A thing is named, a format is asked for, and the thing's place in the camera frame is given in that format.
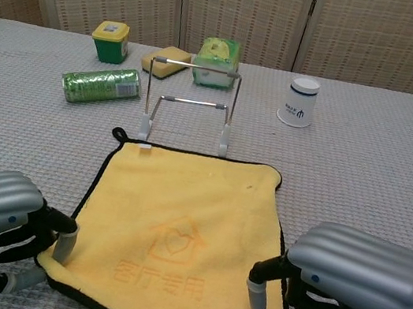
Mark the small metal wire rack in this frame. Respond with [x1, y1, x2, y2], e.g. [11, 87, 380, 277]
[135, 53, 246, 158]

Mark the grey woven tablecloth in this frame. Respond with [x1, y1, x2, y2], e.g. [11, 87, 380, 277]
[0, 17, 413, 309]

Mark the green drink can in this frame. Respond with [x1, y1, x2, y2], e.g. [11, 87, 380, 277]
[58, 56, 145, 115]

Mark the white paper cup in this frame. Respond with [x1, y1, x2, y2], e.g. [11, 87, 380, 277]
[273, 72, 323, 131]

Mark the yellow sponge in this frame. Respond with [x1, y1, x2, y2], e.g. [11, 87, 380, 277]
[137, 40, 194, 85]

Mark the green tissue pack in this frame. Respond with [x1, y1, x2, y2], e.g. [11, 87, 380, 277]
[188, 33, 246, 92]

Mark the green container with yellow lid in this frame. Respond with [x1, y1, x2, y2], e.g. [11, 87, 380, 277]
[87, 17, 133, 67]

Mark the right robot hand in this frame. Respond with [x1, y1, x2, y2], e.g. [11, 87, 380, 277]
[242, 210, 413, 309]

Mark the yellow towel with black trim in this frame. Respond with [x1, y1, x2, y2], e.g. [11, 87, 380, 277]
[26, 117, 318, 309]

